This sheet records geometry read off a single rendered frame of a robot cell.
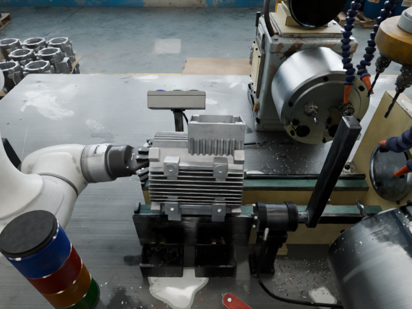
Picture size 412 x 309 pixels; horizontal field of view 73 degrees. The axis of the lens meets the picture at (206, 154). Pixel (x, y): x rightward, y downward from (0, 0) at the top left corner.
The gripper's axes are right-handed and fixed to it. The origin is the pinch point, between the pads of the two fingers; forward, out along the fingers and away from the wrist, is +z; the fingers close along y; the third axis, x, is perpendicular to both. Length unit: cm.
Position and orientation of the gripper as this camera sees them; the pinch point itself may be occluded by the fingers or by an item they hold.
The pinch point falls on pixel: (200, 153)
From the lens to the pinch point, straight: 62.9
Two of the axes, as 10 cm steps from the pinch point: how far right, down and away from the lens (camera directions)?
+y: 0.1, -6.7, 7.4
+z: 9.9, -0.9, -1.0
